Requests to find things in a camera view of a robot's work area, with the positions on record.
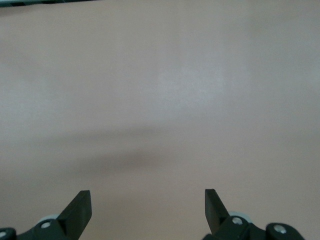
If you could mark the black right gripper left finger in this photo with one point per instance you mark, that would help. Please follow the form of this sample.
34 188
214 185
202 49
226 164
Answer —
72 220

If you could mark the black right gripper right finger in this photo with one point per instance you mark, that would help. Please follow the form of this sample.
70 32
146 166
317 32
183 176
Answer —
217 217

